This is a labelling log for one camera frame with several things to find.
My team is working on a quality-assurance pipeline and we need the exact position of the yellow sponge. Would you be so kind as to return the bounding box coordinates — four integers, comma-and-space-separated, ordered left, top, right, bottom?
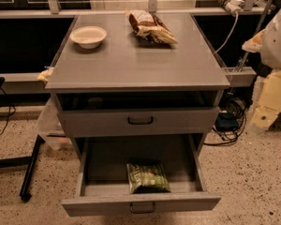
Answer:
37, 67, 54, 83

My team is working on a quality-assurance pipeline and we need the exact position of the green jalapeno chip bag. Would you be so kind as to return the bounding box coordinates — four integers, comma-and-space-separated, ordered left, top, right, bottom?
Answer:
126, 159, 170, 194

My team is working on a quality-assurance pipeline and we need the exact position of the brown white chip bag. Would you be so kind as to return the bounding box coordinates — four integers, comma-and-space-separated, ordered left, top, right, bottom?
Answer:
125, 9, 177, 44

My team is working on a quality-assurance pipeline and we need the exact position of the white power strip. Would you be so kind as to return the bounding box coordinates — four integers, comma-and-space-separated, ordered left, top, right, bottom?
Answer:
217, 0, 244, 16

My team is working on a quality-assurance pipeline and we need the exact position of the clear plastic bag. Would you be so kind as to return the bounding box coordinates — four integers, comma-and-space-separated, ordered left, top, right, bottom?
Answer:
37, 97, 72, 150

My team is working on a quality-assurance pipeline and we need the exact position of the grey metal rail beam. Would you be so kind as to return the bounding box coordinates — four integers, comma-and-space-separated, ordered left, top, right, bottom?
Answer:
222, 67, 256, 87

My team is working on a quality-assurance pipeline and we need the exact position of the black cable bundle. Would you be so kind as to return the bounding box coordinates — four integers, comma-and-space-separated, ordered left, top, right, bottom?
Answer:
203, 96, 247, 147

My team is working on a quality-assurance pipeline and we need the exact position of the black metal stand leg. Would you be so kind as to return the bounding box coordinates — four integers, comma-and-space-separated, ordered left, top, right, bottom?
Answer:
0, 135, 45, 203

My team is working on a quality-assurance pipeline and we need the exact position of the black cable left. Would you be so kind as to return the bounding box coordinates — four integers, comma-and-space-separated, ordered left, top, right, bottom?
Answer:
0, 86, 17, 141

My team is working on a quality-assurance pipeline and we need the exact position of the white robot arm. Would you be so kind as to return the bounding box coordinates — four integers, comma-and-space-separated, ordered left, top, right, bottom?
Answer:
242, 8, 281, 131

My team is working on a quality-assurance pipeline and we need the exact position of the closed grey top drawer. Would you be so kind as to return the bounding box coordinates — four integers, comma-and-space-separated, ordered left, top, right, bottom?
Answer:
58, 107, 219, 137

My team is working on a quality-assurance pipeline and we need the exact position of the grey drawer cabinet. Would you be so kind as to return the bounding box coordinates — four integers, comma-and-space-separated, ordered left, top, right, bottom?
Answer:
47, 13, 229, 147

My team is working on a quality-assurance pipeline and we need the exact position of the white paper bowl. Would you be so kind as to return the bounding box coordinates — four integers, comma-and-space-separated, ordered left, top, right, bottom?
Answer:
69, 26, 107, 49

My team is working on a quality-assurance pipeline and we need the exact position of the white power cable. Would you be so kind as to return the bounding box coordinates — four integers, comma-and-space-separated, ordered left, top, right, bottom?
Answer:
213, 12, 240, 55

